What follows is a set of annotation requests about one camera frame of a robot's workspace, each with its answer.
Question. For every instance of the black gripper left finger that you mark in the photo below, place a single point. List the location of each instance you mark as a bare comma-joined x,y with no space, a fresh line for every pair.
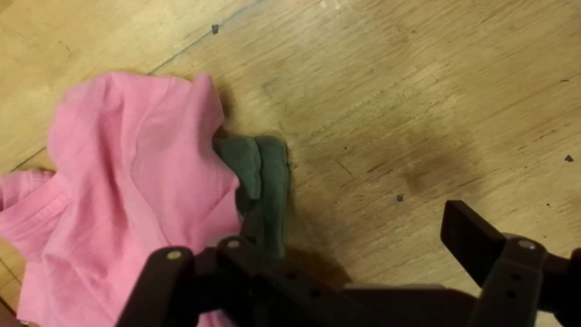
219,285

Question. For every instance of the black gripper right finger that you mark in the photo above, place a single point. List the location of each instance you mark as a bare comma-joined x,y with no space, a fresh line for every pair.
519,276

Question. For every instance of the pink shirt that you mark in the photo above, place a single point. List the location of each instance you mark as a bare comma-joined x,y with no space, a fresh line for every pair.
136,171

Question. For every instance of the green cloth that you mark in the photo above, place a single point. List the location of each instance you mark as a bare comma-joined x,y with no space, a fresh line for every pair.
263,198

